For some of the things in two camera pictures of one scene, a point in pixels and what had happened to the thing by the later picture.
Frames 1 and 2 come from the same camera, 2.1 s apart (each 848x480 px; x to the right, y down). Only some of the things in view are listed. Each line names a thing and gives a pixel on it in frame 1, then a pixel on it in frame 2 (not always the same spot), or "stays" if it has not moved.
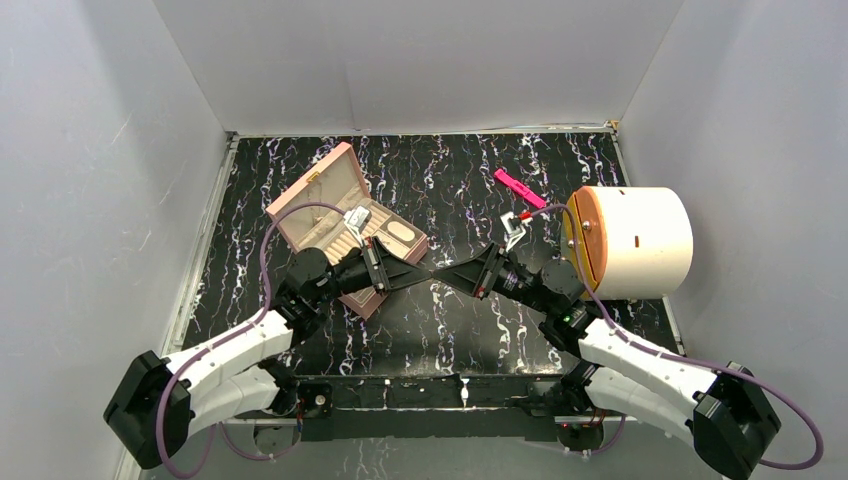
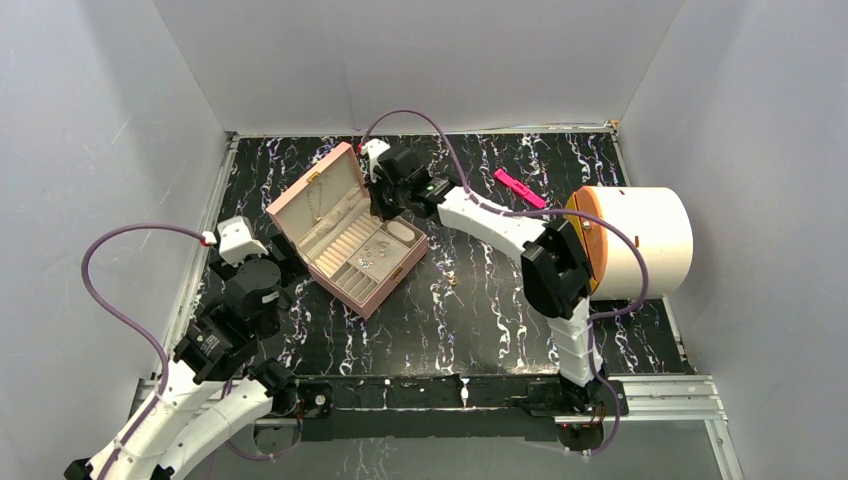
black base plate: [428, 405] stays
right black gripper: [473, 274] to [377, 208]
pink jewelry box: [339, 182] stays
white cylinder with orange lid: [633, 242] stays
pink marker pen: [520, 188] stays
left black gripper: [392, 273] to [291, 262]
